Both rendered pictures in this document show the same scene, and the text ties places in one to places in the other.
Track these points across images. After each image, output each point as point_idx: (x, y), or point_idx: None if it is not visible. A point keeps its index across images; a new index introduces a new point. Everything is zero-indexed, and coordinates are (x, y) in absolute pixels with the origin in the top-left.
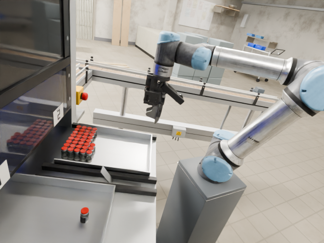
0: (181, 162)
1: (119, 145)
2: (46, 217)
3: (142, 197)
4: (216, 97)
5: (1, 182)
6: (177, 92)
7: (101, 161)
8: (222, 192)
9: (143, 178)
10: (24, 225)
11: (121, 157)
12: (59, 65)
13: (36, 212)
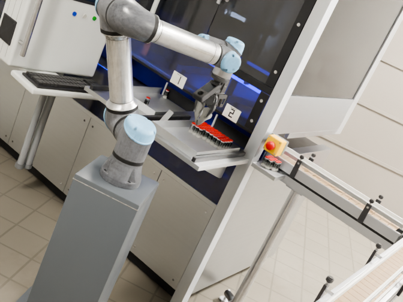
0: (154, 180)
1: (198, 147)
2: (158, 106)
3: None
4: None
5: (179, 82)
6: (204, 90)
7: (185, 133)
8: (93, 161)
9: None
10: (159, 103)
11: (182, 138)
12: (253, 80)
13: (164, 107)
